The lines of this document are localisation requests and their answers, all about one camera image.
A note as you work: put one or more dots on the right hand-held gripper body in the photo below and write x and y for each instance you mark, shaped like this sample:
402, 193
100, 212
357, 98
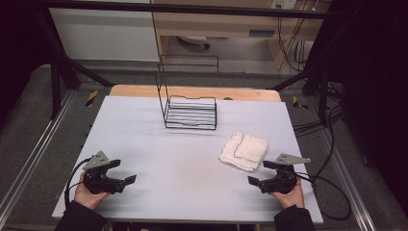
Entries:
282, 183

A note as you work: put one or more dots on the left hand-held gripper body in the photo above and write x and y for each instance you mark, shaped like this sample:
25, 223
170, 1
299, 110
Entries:
100, 181

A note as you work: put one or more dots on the white towel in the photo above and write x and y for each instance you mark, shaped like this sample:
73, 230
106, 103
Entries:
244, 151

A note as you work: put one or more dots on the person's right hand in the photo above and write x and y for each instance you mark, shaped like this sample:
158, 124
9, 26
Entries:
292, 197

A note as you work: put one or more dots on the person's left hand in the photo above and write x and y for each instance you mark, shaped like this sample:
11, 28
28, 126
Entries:
86, 196

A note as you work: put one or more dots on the yellow black striped tape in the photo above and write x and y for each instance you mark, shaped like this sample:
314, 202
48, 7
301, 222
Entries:
91, 98
298, 103

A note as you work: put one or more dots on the black metal stand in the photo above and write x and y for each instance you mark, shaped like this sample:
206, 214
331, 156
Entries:
57, 73
320, 77

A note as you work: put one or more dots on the white chair base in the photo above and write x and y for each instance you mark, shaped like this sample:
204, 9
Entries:
195, 40

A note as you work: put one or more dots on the wooden desk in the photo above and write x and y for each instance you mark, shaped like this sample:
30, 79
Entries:
224, 24

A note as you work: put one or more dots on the aluminium rail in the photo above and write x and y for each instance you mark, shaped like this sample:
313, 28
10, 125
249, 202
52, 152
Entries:
33, 150
348, 179

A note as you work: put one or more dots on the white wall socket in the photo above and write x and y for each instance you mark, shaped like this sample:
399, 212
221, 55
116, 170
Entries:
283, 4

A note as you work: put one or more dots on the black metal frame bar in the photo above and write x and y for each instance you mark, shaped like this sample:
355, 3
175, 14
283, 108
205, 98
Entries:
179, 8

